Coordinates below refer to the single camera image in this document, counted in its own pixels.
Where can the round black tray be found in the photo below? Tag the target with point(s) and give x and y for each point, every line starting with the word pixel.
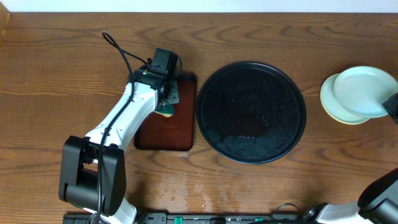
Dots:
pixel 251 112

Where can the light green plate front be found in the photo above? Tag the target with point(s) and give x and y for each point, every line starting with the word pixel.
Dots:
pixel 362 90

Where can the yellow plate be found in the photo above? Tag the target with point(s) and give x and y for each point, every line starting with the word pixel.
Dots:
pixel 329 116

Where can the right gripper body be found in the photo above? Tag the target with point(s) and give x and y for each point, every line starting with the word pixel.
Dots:
pixel 393 104

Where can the rectangular black brown tray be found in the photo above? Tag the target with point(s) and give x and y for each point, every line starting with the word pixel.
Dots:
pixel 174 133

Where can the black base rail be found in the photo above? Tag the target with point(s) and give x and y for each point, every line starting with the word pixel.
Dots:
pixel 163 218

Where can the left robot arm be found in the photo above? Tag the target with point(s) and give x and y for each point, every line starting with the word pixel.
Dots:
pixel 93 171

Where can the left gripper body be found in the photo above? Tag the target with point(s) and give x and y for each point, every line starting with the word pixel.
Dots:
pixel 171 97

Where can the green scouring sponge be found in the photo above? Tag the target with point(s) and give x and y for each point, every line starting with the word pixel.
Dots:
pixel 165 110

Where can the light green plate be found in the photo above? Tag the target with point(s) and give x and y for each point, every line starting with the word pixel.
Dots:
pixel 327 95
pixel 362 90

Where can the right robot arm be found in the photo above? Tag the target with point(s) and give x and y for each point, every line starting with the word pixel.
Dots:
pixel 377 204

